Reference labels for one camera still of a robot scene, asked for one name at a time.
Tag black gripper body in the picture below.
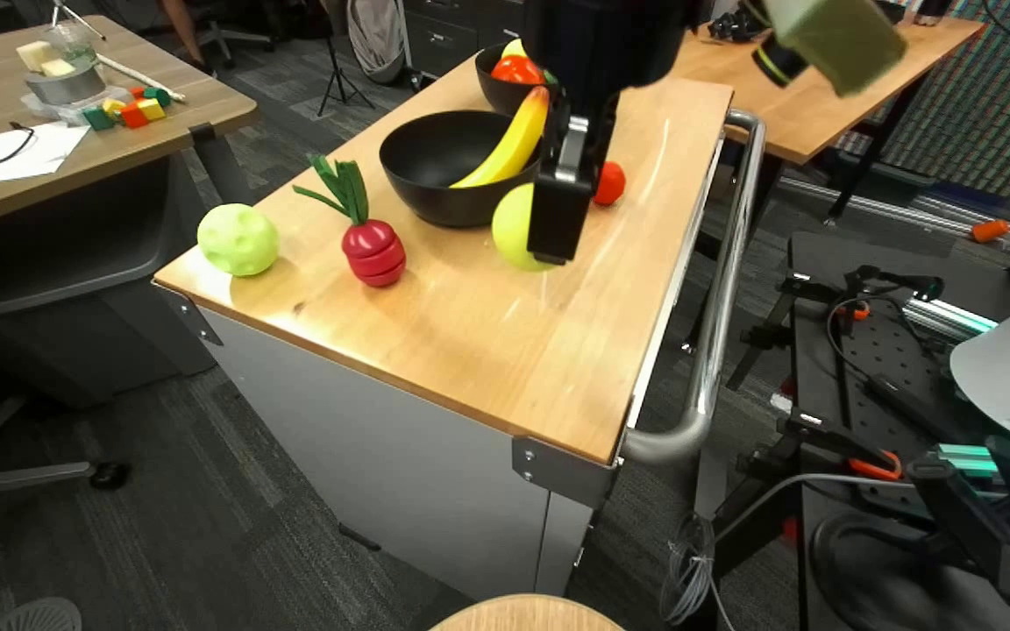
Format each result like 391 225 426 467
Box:
527 0 703 177

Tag yellow-green toy lemon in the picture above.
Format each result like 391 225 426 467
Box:
491 181 540 274

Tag red toy strawberry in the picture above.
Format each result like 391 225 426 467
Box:
594 160 629 206

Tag yellow toy banana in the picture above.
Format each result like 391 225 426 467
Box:
457 86 552 188

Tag red toy radish green leaves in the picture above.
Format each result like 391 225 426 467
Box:
299 154 406 287

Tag light green dimpled toy ball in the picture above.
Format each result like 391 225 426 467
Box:
195 202 280 275

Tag black bowl far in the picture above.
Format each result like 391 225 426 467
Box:
474 38 545 110

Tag black bowl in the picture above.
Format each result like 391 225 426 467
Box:
379 108 520 231
474 38 545 110

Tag black bowl near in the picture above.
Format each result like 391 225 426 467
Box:
379 108 520 231

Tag orange toy tomato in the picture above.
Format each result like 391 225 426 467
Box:
491 54 545 86

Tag yellow toy ball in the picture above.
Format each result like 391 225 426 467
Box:
500 38 527 60

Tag wooden side table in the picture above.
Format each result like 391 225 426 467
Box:
637 0 981 164

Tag white cart cabinet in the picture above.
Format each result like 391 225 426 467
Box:
205 308 594 594

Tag orange clamp tool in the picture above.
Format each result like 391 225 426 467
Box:
845 453 905 479

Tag round wooden stool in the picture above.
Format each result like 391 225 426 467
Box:
433 592 626 631

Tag colourful toy blocks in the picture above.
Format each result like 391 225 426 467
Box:
80 86 173 130

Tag clear plastic container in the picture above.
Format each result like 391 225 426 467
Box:
19 22 107 105

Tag white paper sheet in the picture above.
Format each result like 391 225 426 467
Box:
0 123 87 181

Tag wooden office desk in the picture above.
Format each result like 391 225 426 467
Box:
0 11 260 239

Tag metal cart handle bar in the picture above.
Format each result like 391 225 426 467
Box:
621 108 766 467

